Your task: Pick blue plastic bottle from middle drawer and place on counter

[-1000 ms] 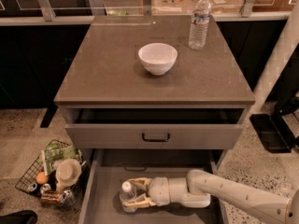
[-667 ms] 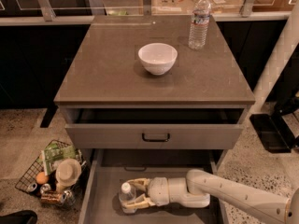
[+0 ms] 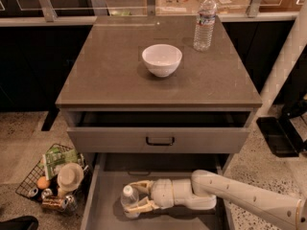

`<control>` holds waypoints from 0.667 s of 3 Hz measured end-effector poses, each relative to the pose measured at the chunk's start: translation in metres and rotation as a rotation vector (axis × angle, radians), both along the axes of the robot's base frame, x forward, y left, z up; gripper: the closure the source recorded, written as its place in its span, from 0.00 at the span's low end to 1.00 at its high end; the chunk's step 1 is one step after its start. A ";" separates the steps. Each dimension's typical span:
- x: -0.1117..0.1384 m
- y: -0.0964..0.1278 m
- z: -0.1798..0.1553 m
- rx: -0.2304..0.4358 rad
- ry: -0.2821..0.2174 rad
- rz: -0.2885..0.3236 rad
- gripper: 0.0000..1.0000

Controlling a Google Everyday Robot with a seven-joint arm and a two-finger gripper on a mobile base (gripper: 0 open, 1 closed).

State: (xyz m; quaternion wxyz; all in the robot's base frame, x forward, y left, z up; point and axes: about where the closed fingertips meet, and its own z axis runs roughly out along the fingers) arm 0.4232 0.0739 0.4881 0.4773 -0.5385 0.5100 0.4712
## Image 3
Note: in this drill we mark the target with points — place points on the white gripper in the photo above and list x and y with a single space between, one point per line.
162 193

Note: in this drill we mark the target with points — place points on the blue label plastic bottle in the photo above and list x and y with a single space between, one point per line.
129 198

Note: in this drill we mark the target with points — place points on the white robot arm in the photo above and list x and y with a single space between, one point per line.
202 189

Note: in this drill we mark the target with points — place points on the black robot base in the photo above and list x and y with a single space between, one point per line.
281 134

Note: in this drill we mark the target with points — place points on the grey middle drawer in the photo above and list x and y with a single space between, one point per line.
103 210

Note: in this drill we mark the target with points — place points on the grey drawer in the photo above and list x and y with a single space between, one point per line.
126 131
103 210

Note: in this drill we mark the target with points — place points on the grey top drawer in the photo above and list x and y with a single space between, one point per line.
126 131

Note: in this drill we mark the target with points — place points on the grey drawer cabinet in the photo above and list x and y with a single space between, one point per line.
141 103

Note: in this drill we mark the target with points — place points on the clear water bottle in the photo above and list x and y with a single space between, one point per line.
205 22

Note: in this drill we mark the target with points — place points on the beige round lid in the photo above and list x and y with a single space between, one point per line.
70 177

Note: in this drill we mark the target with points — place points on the green snack packet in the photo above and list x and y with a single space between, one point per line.
56 157

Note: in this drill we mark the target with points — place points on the silver soda can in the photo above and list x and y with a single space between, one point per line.
46 193

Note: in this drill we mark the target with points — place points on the brown drink can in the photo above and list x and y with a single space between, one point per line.
54 203

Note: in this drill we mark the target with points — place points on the orange fruit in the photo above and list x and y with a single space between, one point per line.
43 183

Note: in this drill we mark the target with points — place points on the black object floor corner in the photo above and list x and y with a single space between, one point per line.
21 223

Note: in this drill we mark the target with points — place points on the white ceramic bowl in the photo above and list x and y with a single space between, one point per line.
162 60

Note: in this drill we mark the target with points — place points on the black drawer handle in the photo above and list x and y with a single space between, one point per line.
158 142

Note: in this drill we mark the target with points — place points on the black wire basket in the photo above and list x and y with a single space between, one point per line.
29 189

